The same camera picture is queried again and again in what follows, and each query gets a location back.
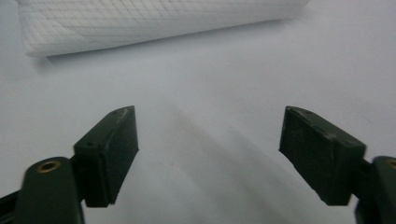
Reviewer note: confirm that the pale blue table mat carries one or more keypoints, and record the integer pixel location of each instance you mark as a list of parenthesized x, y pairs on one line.
[(202, 93)]

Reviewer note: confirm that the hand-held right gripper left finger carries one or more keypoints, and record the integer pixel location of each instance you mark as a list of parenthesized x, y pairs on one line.
[(109, 155)]

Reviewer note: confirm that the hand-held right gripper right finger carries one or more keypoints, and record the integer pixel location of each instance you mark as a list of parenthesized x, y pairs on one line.
[(320, 155)]

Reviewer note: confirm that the white mesh laundry bag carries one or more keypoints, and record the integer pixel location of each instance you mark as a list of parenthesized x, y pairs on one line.
[(130, 25)]

